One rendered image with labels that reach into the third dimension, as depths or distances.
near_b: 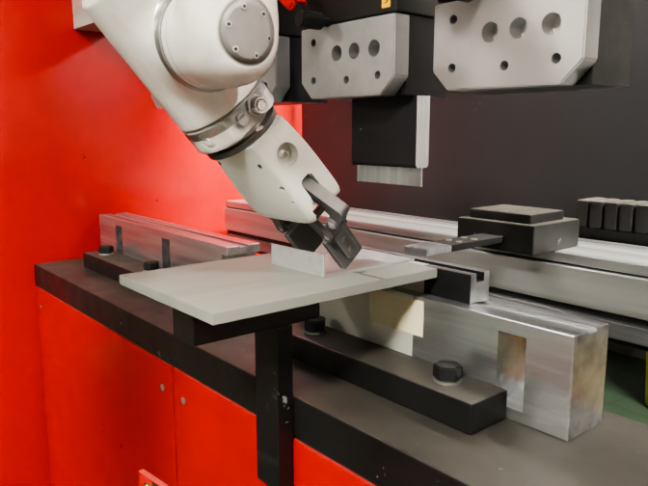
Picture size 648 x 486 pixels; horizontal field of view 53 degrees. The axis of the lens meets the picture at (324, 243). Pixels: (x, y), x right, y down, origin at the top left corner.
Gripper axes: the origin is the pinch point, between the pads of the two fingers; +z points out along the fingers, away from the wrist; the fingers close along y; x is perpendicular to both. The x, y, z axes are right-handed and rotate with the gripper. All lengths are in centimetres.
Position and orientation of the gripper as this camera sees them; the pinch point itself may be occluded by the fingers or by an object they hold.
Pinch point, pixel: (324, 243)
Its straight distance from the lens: 67.4
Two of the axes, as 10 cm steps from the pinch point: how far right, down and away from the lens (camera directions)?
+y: -6.4, -1.3, 7.6
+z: 5.0, 6.8, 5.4
